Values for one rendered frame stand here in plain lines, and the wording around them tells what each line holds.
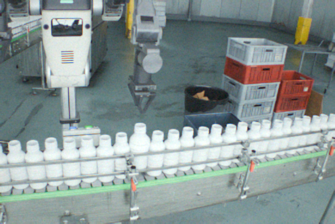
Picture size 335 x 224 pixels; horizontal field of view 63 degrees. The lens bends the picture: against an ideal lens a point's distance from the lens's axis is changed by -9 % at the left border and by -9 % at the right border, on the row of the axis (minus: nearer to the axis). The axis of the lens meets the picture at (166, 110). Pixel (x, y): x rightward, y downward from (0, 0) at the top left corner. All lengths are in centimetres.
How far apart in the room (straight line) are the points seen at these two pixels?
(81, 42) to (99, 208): 76
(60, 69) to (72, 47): 12
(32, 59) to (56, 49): 348
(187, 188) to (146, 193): 16
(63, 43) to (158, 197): 81
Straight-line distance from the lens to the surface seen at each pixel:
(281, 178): 141
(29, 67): 497
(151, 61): 82
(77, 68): 147
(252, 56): 328
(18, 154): 99
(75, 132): 111
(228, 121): 183
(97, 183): 104
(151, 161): 104
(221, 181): 119
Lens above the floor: 165
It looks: 24 degrees down
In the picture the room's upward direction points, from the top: 5 degrees clockwise
